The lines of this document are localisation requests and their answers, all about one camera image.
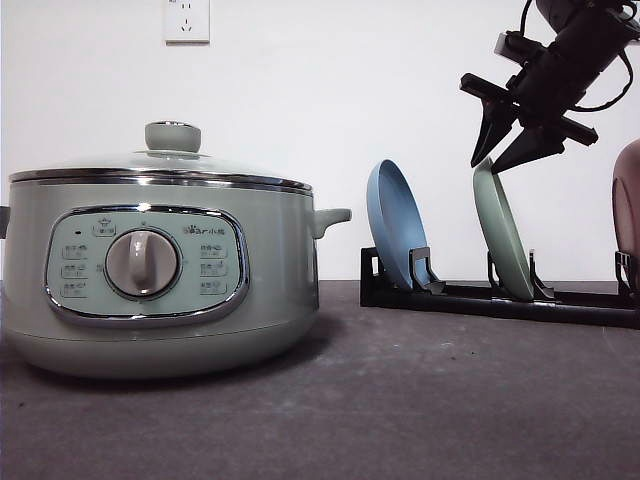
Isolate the green plate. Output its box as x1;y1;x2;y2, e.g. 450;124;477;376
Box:
473;156;536;300

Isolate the glass steamer lid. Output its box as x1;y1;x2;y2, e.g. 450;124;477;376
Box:
8;119;315;193

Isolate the pink plate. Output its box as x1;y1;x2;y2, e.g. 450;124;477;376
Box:
610;144;640;252

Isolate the blue plate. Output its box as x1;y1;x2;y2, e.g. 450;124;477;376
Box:
366;158;430;291

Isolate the black plate rack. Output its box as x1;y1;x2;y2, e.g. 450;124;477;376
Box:
359;244;640;330

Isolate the green electric steamer pot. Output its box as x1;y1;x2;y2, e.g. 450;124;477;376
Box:
0;175;353;380

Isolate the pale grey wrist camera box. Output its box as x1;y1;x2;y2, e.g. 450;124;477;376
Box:
493;30;539;64

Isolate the black camera cable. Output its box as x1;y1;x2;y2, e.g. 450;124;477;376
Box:
517;0;541;39

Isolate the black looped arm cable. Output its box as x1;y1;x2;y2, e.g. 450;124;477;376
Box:
574;47;634;111

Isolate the white wall socket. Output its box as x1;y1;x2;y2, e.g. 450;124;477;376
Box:
164;0;211;46

